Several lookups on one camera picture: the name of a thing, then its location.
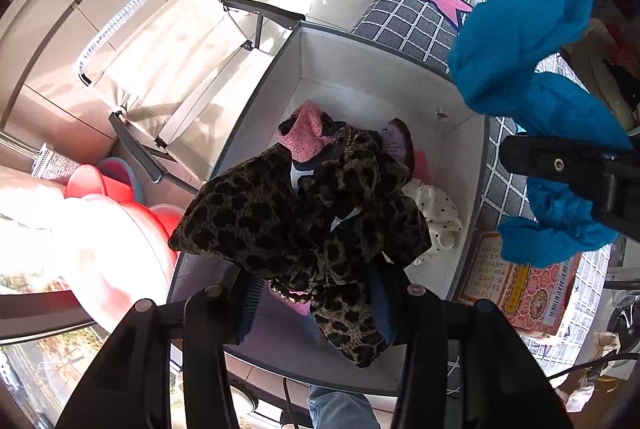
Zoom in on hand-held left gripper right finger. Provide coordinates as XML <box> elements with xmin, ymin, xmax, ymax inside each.
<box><xmin>370</xmin><ymin>266</ymin><xmax>576</xmax><ymax>429</ymax></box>

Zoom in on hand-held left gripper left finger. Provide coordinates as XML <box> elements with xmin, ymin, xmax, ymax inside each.
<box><xmin>55</xmin><ymin>276</ymin><xmax>266</xmax><ymax>429</ymax></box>

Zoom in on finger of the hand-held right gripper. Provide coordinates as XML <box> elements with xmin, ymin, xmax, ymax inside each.
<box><xmin>500</xmin><ymin>135</ymin><xmax>640</xmax><ymax>230</ymax></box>

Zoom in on leopard print scarf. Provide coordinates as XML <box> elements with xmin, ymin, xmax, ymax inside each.
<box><xmin>167</xmin><ymin>126</ymin><xmax>433</xmax><ymax>369</ymax></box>

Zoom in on white polka-dot scrunchie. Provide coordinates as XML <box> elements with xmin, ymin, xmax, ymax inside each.
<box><xmin>402</xmin><ymin>178</ymin><xmax>463</xmax><ymax>266</ymax></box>

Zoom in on blue mesh cloth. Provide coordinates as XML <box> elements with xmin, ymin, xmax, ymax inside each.
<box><xmin>447</xmin><ymin>0</ymin><xmax>636</xmax><ymax>267</ymax></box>

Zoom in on dark brown knit sock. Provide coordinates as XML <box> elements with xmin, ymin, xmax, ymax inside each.
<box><xmin>381</xmin><ymin>118</ymin><xmax>416</xmax><ymax>172</ymax></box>

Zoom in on red and pink knit sock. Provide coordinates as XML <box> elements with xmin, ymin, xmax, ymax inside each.
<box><xmin>277</xmin><ymin>102</ymin><xmax>348</xmax><ymax>162</ymax></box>

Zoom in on white storage box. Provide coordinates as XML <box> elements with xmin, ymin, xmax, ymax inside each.
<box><xmin>165</xmin><ymin>20</ymin><xmax>493</xmax><ymax>402</ymax></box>

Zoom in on cream sofa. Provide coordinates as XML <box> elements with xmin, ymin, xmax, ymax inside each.
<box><xmin>562</xmin><ymin>16</ymin><xmax>640</xmax><ymax>132</ymax></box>

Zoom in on person's jeans legs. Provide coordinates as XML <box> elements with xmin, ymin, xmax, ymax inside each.
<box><xmin>306</xmin><ymin>384</ymin><xmax>382</xmax><ymax>429</ymax></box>

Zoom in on red patterned carton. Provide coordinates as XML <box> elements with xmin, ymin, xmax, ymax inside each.
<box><xmin>452</xmin><ymin>229</ymin><xmax>583</xmax><ymax>337</ymax></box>

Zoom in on red plastic basin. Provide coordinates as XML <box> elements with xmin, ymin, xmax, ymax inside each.
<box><xmin>64</xmin><ymin>163</ymin><xmax>187</xmax><ymax>260</ymax></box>

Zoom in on blue plastic basin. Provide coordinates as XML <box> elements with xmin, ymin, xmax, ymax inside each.
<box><xmin>97</xmin><ymin>156</ymin><xmax>147</xmax><ymax>205</ymax></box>

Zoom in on grey checked star-print blanket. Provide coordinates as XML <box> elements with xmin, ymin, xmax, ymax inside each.
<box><xmin>352</xmin><ymin>0</ymin><xmax>621</xmax><ymax>397</ymax></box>

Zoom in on white perforated basket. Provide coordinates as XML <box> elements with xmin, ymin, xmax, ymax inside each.
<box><xmin>31</xmin><ymin>142</ymin><xmax>83</xmax><ymax>186</ymax></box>

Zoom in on beige folding chair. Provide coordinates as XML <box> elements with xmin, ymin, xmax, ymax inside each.
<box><xmin>75</xmin><ymin>0</ymin><xmax>307</xmax><ymax>197</ymax></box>

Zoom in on black cable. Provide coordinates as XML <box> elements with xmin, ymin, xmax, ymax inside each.
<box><xmin>282</xmin><ymin>376</ymin><xmax>301</xmax><ymax>429</ymax></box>

